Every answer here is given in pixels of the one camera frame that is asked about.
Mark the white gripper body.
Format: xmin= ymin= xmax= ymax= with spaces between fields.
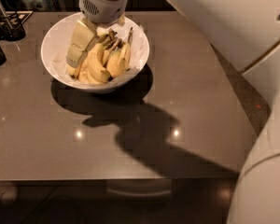
xmin=78 ymin=0 xmax=128 ymax=23

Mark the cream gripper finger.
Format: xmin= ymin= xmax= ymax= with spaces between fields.
xmin=66 ymin=18 xmax=97 ymax=68
xmin=97 ymin=15 xmax=125 ymax=35

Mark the curved yellow banana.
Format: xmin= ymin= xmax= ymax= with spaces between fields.
xmin=87 ymin=43 xmax=111 ymax=83

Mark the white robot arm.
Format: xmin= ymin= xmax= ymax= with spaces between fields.
xmin=166 ymin=0 xmax=280 ymax=224

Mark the white ceramic bowl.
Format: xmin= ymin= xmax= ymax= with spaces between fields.
xmin=41 ymin=13 xmax=149 ymax=93

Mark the yellow banana far right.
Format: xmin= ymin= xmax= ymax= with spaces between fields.
xmin=119 ymin=28 xmax=133 ymax=71

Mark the long yellow banana left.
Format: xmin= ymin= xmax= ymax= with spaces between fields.
xmin=67 ymin=64 xmax=82 ymax=78

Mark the yellow banana centre right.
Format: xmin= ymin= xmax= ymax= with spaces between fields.
xmin=106 ymin=49 xmax=125 ymax=77

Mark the small yellow banana bottom left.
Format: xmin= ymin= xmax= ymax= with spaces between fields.
xmin=78 ymin=61 xmax=98 ymax=84

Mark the black wire pen holder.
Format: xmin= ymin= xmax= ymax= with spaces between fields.
xmin=0 ymin=10 xmax=26 ymax=41

